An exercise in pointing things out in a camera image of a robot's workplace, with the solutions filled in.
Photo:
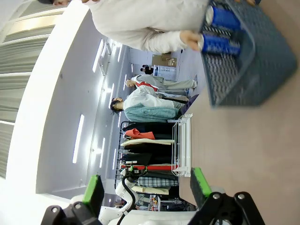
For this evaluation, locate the person's left hand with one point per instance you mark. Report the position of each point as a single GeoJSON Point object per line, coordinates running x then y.
{"type": "Point", "coordinates": [246, 2]}

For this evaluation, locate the dark purple cloth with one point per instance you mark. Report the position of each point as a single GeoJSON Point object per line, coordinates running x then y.
{"type": "Point", "coordinates": [188, 104]}

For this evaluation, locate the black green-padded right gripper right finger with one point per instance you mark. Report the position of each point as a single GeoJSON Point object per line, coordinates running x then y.
{"type": "Point", "coordinates": [199, 187]}

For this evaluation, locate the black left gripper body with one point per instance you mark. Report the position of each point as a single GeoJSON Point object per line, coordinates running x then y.
{"type": "Point", "coordinates": [137, 173]}

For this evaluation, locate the mannequin in grey red vest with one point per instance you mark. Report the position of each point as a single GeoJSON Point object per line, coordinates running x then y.
{"type": "Point", "coordinates": [159, 82]}

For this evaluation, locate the long ceiling light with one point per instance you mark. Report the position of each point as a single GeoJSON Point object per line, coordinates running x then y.
{"type": "Point", "coordinates": [98, 56]}
{"type": "Point", "coordinates": [102, 152]}
{"type": "Point", "coordinates": [78, 138]}

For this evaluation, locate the grey woven plastic basket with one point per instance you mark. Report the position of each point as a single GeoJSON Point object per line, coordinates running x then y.
{"type": "Point", "coordinates": [269, 61]}

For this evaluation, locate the stacked cardboard boxes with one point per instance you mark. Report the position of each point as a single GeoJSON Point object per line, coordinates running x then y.
{"type": "Point", "coordinates": [164, 60]}

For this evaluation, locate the black-haired mannequin in white shirt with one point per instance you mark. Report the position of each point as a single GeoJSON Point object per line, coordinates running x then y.
{"type": "Point", "coordinates": [145, 103]}

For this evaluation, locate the person's right hand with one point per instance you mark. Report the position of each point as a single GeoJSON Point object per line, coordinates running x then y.
{"type": "Point", "coordinates": [190, 39]}

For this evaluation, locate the person in white shirt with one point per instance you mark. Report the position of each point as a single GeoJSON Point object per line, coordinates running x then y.
{"type": "Point", "coordinates": [140, 18]}

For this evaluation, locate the rack of dark hanging garments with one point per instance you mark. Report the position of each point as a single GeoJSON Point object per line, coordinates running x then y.
{"type": "Point", "coordinates": [152, 150]}

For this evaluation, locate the blue soda can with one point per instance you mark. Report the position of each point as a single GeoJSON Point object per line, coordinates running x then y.
{"type": "Point", "coordinates": [220, 44]}
{"type": "Point", "coordinates": [225, 18]}

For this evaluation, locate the white slatted crate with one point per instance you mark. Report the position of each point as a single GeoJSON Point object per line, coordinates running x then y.
{"type": "Point", "coordinates": [165, 71]}

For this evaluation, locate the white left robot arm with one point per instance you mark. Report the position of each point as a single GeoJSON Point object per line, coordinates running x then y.
{"type": "Point", "coordinates": [122, 191]}

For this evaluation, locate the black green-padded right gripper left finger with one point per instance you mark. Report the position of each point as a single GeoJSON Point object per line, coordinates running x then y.
{"type": "Point", "coordinates": [95, 192]}

